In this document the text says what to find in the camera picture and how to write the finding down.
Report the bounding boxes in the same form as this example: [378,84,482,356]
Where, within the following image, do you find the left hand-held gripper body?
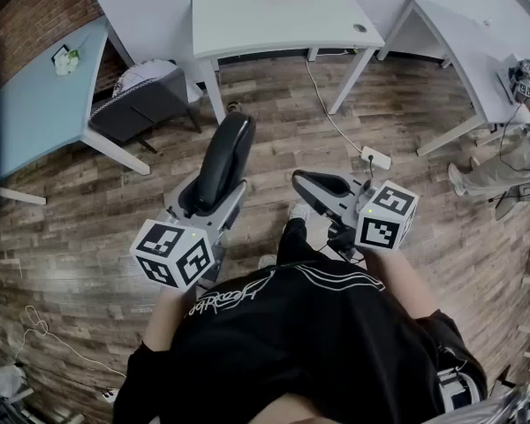
[130,201,243,292]

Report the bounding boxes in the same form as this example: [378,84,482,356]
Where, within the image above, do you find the white potted flowers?
[54,49,81,77]

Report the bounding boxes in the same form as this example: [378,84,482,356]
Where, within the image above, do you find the person's black trousers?
[275,216,335,269]

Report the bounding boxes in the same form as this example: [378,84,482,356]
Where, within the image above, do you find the person's right forearm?
[365,246,441,322]

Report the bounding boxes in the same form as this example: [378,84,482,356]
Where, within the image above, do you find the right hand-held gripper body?
[326,175,420,263]

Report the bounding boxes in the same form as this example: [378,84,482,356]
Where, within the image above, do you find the white side desk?
[376,0,530,157]

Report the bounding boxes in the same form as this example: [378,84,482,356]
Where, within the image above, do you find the white power strip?
[360,145,393,171]

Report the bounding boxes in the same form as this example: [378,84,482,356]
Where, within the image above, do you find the person's black printed shirt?
[112,258,489,424]

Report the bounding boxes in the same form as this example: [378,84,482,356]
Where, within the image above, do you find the white curved table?
[189,0,386,125]

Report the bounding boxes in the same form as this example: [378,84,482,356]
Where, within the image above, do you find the grey worn harness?
[436,363,530,424]

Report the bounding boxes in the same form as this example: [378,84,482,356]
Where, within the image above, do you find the person's left forearm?
[142,284,198,353]

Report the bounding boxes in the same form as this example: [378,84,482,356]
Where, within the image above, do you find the thin black floor cable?
[497,102,530,174]

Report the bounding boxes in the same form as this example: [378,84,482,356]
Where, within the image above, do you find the white power cable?
[305,57,368,154]

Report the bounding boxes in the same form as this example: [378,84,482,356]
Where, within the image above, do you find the thin white floor cable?
[20,304,127,380]

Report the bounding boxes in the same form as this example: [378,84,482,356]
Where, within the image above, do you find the dark grey chair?
[87,62,203,155]

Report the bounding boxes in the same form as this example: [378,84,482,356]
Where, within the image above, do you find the white flat board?
[495,54,520,105]

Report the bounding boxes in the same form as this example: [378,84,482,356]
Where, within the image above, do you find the black telephone handset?
[195,111,256,214]

